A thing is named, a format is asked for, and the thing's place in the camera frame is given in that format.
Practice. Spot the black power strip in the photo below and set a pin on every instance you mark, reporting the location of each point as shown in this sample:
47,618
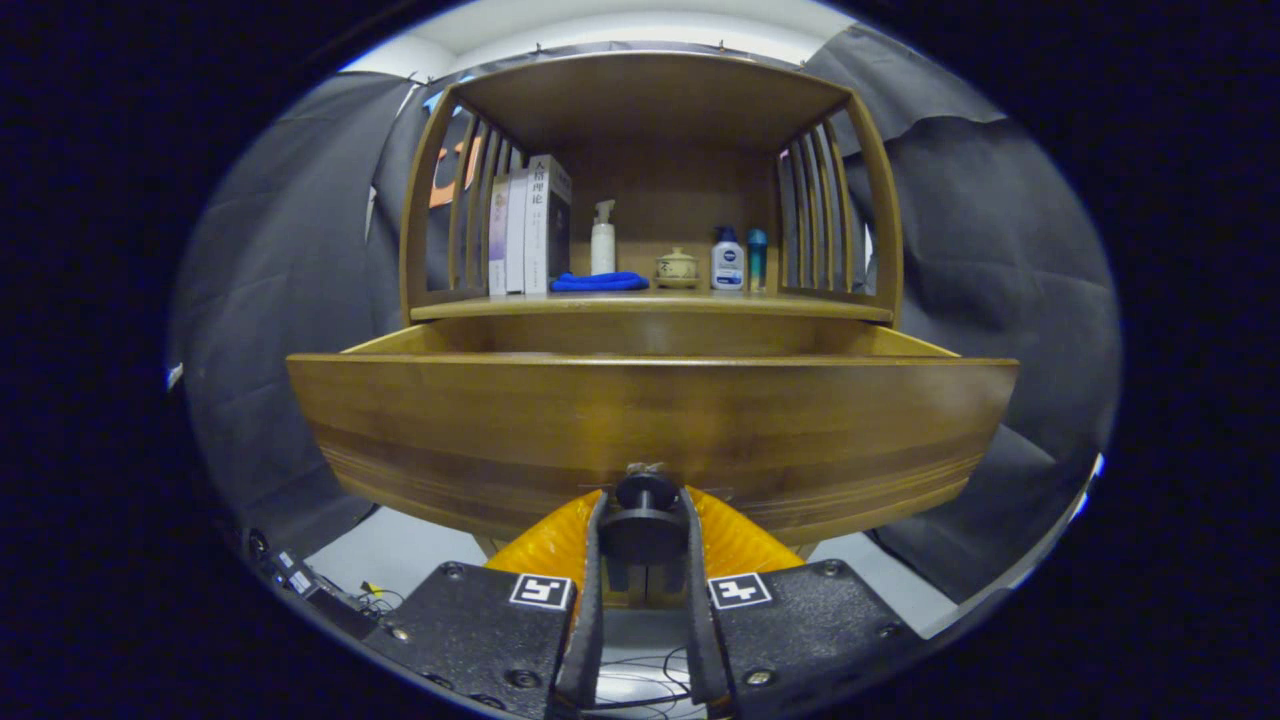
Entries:
300,580

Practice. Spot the wooden cabinet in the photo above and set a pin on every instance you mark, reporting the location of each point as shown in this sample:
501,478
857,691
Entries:
650,100

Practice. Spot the white and black boxed book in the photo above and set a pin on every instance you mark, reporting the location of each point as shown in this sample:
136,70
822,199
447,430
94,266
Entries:
538,230

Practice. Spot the beige lidded teacup with saucer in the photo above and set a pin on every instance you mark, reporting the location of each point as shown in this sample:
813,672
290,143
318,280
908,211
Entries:
677,268

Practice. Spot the purple and white book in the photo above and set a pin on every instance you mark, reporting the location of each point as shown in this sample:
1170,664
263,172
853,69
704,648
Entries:
498,240

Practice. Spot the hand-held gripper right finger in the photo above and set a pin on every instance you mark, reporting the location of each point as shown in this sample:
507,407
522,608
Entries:
700,630

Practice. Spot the wooden drawer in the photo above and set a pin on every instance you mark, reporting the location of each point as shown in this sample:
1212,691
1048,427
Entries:
650,410

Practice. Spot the blue folded cloth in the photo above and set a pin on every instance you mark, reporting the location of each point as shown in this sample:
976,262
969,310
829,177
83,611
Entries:
600,282

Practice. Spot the slim teal bottle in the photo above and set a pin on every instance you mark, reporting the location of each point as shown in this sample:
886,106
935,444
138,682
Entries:
757,260

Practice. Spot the wooden countertop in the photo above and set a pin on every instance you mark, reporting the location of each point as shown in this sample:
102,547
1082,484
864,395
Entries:
700,304

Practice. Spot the white pump bottle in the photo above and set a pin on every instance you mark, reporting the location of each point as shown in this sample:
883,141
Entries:
603,250

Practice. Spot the black round drawer knob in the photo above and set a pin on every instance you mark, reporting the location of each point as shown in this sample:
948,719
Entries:
645,520

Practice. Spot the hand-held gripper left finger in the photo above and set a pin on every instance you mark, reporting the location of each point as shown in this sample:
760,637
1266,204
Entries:
590,620

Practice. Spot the plain white book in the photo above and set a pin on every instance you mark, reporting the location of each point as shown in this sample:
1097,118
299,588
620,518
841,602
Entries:
516,240

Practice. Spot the white lotion bottle blue cap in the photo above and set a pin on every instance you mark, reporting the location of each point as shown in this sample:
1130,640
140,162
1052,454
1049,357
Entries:
728,265

